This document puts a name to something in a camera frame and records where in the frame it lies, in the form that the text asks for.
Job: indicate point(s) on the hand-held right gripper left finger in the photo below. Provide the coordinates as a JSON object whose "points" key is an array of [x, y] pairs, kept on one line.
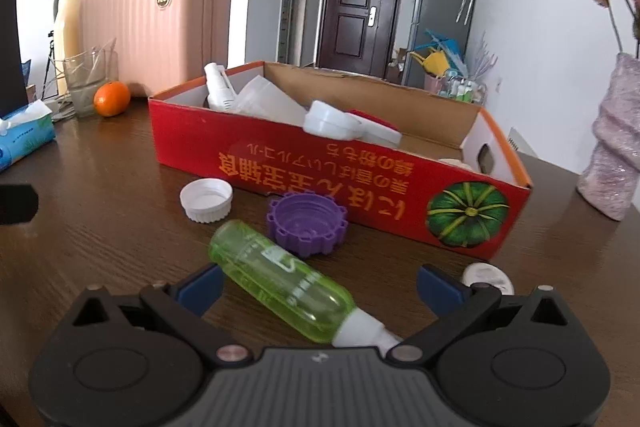
{"points": [[205, 291]]}

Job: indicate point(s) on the pink plastic bucket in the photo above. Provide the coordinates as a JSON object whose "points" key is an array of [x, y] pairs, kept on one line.
{"points": [[434, 83]]}

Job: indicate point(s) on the white ridged bottle cap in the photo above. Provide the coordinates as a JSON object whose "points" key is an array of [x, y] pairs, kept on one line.
{"points": [[206, 202]]}

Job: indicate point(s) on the purple ridged bottle cap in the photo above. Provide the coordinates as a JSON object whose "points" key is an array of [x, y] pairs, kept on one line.
{"points": [[307, 227]]}

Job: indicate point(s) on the red cardboard box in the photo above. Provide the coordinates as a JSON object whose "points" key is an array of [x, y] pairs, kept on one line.
{"points": [[350, 187]]}

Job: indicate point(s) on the white leaning board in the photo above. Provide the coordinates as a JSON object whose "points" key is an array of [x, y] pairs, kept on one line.
{"points": [[515, 141]]}

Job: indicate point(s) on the grey refrigerator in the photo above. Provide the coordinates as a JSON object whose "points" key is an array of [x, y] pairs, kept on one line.
{"points": [[440, 7]]}

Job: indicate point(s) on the white plastic jar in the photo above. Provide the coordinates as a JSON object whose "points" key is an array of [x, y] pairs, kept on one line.
{"points": [[330, 119]]}

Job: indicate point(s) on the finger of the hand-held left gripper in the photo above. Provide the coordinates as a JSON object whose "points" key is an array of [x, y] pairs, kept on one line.
{"points": [[17, 204]]}

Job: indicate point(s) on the dark brown entrance door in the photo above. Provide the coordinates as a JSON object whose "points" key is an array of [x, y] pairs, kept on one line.
{"points": [[360, 17]]}

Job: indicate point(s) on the translucent white plastic container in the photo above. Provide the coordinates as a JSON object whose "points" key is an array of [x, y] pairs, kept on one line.
{"points": [[270, 102]]}

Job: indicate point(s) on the green transparent plastic bottle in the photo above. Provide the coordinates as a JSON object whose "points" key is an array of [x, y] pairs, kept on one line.
{"points": [[280, 277]]}

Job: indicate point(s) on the white spray bottle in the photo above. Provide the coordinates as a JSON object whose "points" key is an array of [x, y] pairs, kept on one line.
{"points": [[217, 87]]}

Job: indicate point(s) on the beige thermos jug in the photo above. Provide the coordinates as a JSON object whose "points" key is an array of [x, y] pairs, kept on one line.
{"points": [[67, 22]]}

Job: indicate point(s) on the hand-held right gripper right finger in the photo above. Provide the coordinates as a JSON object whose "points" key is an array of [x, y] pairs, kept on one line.
{"points": [[437, 292]]}

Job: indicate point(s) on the orange fruit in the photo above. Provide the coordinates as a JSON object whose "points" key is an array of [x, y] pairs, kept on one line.
{"points": [[112, 99]]}

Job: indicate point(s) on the pink ribbed suitcase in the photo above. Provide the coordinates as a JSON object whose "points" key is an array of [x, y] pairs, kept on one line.
{"points": [[150, 32]]}

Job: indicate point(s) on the purple dried flower bunch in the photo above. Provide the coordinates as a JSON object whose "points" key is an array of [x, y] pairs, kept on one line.
{"points": [[482, 57]]}

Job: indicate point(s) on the blue tissue pack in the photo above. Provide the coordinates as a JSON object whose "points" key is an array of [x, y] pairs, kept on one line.
{"points": [[25, 137]]}

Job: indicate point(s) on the white round flat lid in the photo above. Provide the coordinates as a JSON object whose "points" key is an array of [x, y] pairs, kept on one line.
{"points": [[487, 278]]}

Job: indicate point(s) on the black tripod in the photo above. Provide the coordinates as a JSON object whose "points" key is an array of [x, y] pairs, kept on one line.
{"points": [[48, 62]]}

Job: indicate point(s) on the white bottle with red lid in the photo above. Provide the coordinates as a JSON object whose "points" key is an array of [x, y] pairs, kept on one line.
{"points": [[377, 129]]}

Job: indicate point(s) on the black monitor screen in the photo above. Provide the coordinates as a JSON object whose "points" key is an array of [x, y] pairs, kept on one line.
{"points": [[11, 47]]}

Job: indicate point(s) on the yellow plastic toy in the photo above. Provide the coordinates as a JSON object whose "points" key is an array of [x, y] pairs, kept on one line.
{"points": [[432, 62]]}

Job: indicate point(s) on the clear glass cup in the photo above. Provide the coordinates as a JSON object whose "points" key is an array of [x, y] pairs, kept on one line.
{"points": [[85, 77]]}

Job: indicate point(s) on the pink textured vase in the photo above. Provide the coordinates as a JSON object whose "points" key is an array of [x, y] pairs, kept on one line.
{"points": [[612, 147]]}

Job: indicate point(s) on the small white round container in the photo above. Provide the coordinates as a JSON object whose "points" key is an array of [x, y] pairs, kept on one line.
{"points": [[457, 163]]}

